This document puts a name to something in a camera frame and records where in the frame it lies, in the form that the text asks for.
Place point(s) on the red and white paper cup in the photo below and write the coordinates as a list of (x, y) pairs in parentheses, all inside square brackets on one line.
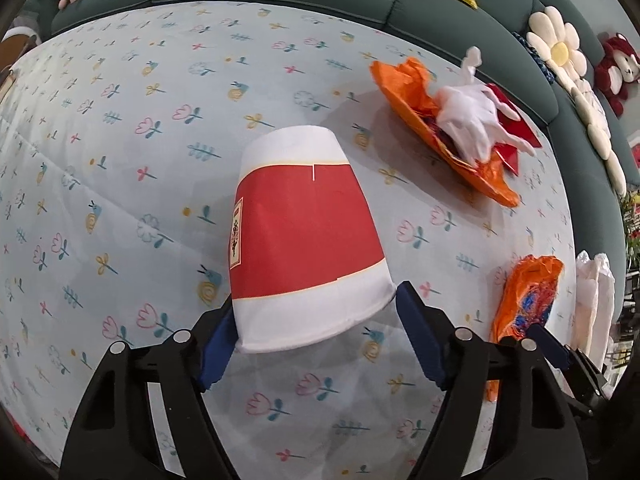
[(305, 235)]

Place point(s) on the floral printed tablecloth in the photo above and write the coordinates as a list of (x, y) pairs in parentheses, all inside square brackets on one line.
[(150, 185)]

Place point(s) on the round cream flower cushion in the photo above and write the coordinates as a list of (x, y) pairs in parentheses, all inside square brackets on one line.
[(557, 45)]

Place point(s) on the orange bag with blue print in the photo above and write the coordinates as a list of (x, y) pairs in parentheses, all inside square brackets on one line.
[(520, 290)]

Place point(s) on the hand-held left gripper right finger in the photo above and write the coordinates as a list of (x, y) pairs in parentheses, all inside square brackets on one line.
[(420, 340)]

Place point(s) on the red and white plush toy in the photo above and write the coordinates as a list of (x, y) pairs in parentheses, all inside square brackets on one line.
[(617, 70)]

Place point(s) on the white glove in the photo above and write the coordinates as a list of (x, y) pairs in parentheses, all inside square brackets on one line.
[(465, 115)]

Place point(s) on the red paper packet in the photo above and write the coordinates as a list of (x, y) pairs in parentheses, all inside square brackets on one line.
[(527, 132)]

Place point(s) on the long cream flower cushion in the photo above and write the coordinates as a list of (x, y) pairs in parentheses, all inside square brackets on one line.
[(600, 130)]

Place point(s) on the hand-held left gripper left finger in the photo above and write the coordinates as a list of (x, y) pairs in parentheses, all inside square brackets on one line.
[(215, 355)]

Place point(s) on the blue knitted cloth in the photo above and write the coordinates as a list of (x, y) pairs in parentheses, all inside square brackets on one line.
[(537, 60)]

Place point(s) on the green potted plant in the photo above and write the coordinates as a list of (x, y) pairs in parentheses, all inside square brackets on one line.
[(631, 240)]

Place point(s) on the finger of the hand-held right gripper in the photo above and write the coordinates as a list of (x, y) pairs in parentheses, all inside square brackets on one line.
[(550, 349), (585, 375)]

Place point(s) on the crumpled orange plastic bag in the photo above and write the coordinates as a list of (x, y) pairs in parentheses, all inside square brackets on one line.
[(400, 95)]

